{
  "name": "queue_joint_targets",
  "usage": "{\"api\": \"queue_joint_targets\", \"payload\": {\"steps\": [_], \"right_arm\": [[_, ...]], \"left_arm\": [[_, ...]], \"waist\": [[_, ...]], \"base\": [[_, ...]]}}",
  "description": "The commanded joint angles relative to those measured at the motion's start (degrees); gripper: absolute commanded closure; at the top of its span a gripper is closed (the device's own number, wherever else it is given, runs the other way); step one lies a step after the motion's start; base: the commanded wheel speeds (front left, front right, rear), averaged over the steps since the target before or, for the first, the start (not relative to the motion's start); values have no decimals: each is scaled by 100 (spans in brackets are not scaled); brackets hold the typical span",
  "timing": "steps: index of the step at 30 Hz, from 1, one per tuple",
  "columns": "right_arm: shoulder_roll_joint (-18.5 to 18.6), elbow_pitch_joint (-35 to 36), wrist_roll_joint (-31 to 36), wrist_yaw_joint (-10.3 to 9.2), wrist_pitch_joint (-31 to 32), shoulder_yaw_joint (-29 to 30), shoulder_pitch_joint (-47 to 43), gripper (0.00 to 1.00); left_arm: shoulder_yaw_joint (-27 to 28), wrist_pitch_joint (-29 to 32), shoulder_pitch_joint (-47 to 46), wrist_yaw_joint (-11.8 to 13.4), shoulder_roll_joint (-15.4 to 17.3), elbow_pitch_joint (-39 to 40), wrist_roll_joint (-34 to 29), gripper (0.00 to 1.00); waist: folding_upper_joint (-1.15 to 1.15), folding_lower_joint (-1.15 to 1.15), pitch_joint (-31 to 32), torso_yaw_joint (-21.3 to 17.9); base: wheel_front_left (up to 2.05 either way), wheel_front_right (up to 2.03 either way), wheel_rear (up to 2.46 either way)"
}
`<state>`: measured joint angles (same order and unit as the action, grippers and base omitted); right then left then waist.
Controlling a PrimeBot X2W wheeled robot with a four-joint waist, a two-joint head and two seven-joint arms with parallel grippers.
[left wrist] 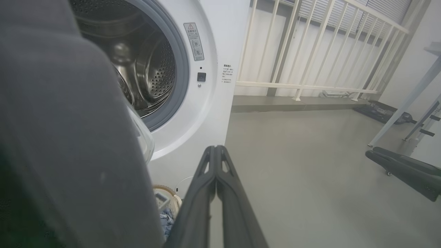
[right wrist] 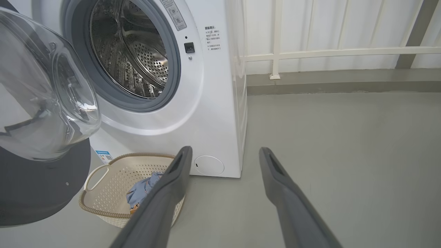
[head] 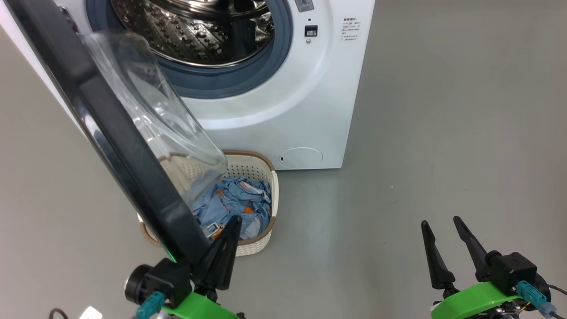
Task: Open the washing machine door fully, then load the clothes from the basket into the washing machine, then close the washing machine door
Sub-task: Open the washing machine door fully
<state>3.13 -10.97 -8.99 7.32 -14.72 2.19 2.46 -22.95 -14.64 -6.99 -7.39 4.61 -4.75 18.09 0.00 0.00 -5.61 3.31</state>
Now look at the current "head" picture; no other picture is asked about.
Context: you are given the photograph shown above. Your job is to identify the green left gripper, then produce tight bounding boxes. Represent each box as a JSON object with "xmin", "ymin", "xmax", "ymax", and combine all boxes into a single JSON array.
[{"xmin": 159, "ymin": 216, "xmax": 243, "ymax": 319}]

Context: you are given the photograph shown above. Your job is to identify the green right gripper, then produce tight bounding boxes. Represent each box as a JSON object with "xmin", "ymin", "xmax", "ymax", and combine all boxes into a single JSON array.
[{"xmin": 421, "ymin": 216, "xmax": 523, "ymax": 319}]

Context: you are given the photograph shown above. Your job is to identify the blue orange-print garment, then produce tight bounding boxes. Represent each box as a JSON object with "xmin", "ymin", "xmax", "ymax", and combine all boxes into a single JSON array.
[
  {"xmin": 190, "ymin": 177, "xmax": 272, "ymax": 242},
  {"xmin": 239, "ymin": 179, "xmax": 273, "ymax": 222}
]

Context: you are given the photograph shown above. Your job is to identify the black round glass washer door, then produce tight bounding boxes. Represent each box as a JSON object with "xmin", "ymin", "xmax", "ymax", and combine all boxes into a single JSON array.
[{"xmin": 4, "ymin": 0, "xmax": 229, "ymax": 264}]

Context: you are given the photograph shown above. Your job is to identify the white front-load washing machine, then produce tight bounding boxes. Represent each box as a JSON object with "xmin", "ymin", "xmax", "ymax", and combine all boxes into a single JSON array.
[{"xmin": 0, "ymin": 0, "xmax": 376, "ymax": 170}]

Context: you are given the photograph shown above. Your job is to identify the stainless steel washing machine drum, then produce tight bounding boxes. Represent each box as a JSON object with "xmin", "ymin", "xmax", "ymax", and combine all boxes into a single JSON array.
[{"xmin": 111, "ymin": 0, "xmax": 275, "ymax": 68}]

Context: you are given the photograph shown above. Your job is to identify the cream perforated laundry basket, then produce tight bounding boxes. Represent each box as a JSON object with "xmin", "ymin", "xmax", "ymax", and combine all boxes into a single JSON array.
[{"xmin": 137, "ymin": 151, "xmax": 279, "ymax": 257}]

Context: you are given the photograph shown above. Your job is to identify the round white filter cover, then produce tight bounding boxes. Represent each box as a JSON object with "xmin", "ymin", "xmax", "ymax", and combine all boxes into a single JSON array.
[{"xmin": 279, "ymin": 147, "xmax": 324, "ymax": 169}]

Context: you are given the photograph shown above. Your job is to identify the teal left camera connector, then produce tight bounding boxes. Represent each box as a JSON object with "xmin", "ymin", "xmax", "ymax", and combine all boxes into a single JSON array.
[{"xmin": 135, "ymin": 291, "xmax": 167, "ymax": 319}]

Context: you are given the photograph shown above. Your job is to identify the teal camera connector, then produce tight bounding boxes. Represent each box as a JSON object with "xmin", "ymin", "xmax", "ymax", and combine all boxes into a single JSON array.
[
  {"xmin": 516, "ymin": 280, "xmax": 558, "ymax": 319},
  {"xmin": 135, "ymin": 291, "xmax": 167, "ymax": 319}
]

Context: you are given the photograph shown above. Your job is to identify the teal right camera connector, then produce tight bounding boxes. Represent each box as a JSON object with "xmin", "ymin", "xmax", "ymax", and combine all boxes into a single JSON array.
[{"xmin": 516, "ymin": 280, "xmax": 558, "ymax": 319}]

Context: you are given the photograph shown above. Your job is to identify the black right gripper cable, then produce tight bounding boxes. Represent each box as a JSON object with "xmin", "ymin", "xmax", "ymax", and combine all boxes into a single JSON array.
[{"xmin": 547, "ymin": 284, "xmax": 567, "ymax": 319}]

